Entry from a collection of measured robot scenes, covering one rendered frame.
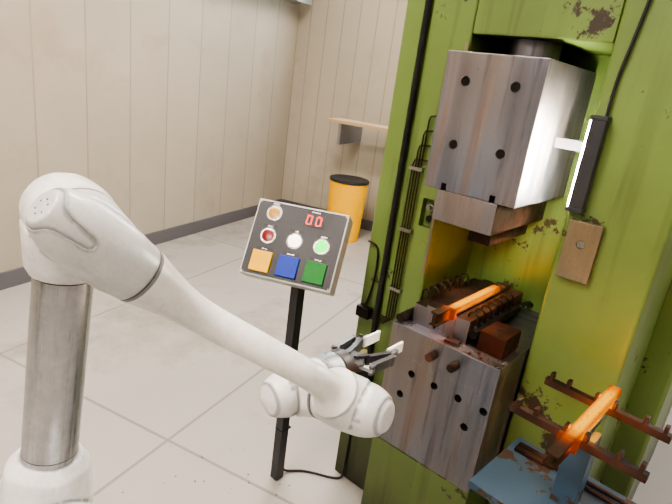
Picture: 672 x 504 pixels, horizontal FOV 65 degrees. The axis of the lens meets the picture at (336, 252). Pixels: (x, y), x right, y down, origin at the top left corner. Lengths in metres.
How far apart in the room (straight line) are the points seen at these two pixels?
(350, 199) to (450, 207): 3.82
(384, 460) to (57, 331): 1.30
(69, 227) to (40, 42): 3.35
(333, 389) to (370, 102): 5.18
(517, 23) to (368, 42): 4.42
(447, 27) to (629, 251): 0.87
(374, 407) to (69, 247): 0.59
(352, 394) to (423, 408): 0.80
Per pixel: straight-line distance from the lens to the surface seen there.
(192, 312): 0.93
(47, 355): 1.07
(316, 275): 1.80
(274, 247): 1.87
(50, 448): 1.17
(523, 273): 2.10
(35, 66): 4.09
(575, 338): 1.73
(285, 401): 1.12
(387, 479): 2.04
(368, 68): 6.05
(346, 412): 1.03
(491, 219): 1.59
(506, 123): 1.56
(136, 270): 0.84
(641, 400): 2.23
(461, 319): 1.70
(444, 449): 1.83
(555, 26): 1.70
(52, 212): 0.81
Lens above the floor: 1.65
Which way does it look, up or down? 18 degrees down
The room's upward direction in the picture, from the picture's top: 8 degrees clockwise
